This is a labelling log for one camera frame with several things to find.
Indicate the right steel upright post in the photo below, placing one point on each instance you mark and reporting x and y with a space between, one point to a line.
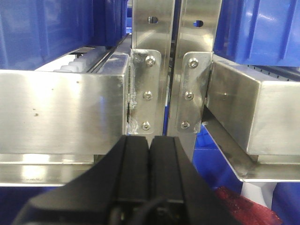
196 30

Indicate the right blue plastic bin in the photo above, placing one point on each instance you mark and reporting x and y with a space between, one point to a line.
259 32

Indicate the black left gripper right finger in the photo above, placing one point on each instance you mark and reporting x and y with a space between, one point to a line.
187 198

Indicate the right steel shelf beam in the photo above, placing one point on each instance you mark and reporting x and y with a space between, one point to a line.
254 119

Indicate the blue plastic bin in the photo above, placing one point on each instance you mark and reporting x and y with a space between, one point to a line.
36 32
259 32

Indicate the left steel upright post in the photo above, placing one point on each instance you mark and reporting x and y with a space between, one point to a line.
152 24

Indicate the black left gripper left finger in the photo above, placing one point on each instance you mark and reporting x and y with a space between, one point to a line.
119 178

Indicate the red mesh cloth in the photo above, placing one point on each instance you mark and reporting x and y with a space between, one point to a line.
246 211

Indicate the steel upright post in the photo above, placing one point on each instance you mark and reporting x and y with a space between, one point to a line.
152 24
196 30

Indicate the white roller track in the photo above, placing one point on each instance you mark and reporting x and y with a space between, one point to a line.
84 62

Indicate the left blue plastic bin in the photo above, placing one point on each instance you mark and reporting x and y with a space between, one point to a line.
36 32

